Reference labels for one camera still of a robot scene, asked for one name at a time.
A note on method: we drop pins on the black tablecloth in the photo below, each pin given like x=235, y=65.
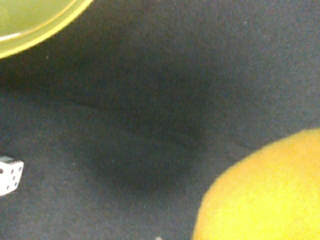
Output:
x=125, y=118

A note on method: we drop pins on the white dice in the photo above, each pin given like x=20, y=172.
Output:
x=11, y=171

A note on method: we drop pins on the yellow plastic plate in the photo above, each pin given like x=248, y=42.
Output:
x=26, y=23

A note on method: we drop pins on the yellow ball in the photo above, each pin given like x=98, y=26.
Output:
x=273, y=194

